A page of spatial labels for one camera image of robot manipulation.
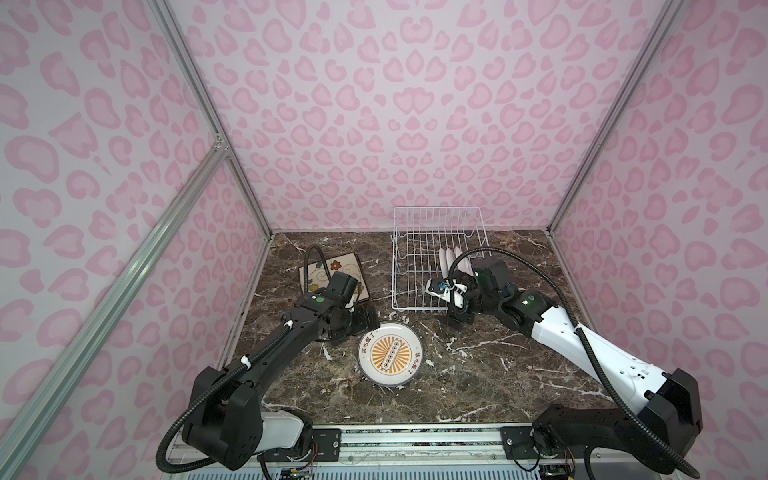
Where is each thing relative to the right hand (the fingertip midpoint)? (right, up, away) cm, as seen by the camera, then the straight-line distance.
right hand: (442, 295), depth 78 cm
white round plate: (-14, -19, +10) cm, 25 cm away
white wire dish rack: (-3, +18, +38) cm, 42 cm away
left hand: (-19, -10, +4) cm, 22 cm away
